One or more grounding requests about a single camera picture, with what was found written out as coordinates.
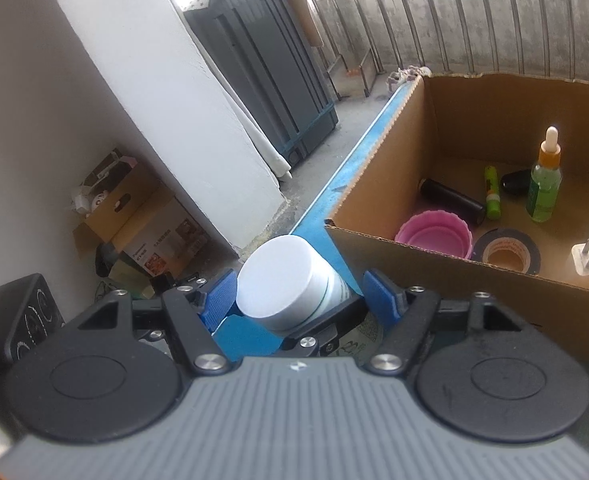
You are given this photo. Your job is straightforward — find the white vitamin bottle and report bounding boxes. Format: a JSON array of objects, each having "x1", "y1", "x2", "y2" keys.
[{"x1": 236, "y1": 235, "x2": 352, "y2": 335}]

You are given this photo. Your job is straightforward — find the pink silicone cup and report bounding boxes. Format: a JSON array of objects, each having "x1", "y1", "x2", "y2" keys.
[{"x1": 395, "y1": 210, "x2": 473, "y2": 259}]

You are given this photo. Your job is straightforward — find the green glue stick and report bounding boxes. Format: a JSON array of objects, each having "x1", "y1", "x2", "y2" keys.
[{"x1": 485, "y1": 166, "x2": 502, "y2": 220}]

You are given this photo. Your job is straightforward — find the green dropper bottle orange neck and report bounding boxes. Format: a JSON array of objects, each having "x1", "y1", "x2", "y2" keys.
[{"x1": 526, "y1": 126, "x2": 563, "y2": 223}]

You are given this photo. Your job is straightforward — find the blue ocean print table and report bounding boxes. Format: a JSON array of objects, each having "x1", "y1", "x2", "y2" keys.
[{"x1": 214, "y1": 78, "x2": 424, "y2": 361}]

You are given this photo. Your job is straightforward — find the cardboard boxes on floor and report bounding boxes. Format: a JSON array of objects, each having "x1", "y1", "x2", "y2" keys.
[{"x1": 71, "y1": 148, "x2": 210, "y2": 298}]

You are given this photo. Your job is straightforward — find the black cylindrical tube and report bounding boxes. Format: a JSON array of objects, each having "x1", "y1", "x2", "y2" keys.
[{"x1": 418, "y1": 179, "x2": 485, "y2": 226}]

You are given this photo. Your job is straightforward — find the black electrical tape roll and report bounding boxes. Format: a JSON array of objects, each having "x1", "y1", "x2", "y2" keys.
[{"x1": 471, "y1": 228, "x2": 542, "y2": 275}]

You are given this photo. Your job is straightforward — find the black oval object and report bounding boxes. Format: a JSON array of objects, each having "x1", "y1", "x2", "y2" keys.
[{"x1": 500, "y1": 169, "x2": 531, "y2": 197}]

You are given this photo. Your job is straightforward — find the brown cardboard box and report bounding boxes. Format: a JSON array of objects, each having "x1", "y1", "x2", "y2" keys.
[{"x1": 326, "y1": 74, "x2": 589, "y2": 361}]

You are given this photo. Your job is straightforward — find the pair of white sneakers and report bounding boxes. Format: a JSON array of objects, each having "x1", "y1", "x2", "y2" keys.
[{"x1": 387, "y1": 65, "x2": 432, "y2": 93}]

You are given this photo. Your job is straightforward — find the dark green slatted cabinet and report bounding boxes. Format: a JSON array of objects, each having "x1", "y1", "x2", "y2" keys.
[{"x1": 184, "y1": 0, "x2": 338, "y2": 166}]

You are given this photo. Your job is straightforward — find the metal balcony railing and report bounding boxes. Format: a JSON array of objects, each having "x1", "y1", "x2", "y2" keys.
[{"x1": 309, "y1": 0, "x2": 589, "y2": 81}]

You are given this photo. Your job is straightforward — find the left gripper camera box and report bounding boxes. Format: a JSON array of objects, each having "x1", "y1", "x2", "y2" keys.
[{"x1": 0, "y1": 273, "x2": 64, "y2": 370}]

